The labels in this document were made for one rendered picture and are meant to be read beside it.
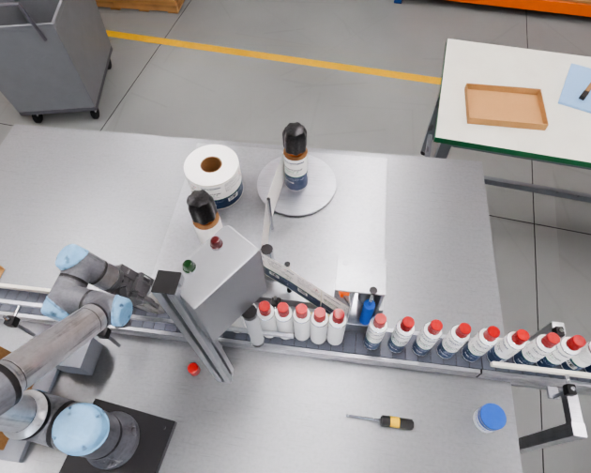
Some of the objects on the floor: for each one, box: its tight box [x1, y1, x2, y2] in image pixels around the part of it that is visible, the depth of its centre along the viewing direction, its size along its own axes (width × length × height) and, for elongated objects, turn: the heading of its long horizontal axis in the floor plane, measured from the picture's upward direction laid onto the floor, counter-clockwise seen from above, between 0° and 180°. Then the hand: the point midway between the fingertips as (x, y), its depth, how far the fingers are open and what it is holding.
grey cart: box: [0, 0, 113, 123], centre depth 292 cm, size 89×63×96 cm
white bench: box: [420, 38, 591, 206], centre depth 230 cm, size 190×75×80 cm, turn 76°
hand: (159, 312), depth 135 cm, fingers closed
